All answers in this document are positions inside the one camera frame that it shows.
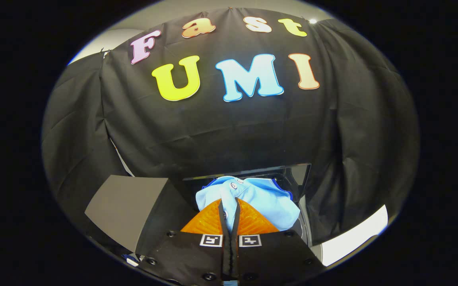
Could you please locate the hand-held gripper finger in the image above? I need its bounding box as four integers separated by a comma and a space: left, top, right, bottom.
231, 199, 327, 284
138, 199, 231, 286

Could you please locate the light blue polo shirt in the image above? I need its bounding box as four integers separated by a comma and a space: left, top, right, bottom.
195, 176, 301, 286

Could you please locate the grey cabinet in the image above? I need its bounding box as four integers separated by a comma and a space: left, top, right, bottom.
84, 175, 198, 257

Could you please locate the black backdrop cloth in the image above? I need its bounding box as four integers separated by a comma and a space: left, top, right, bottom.
41, 7, 419, 255

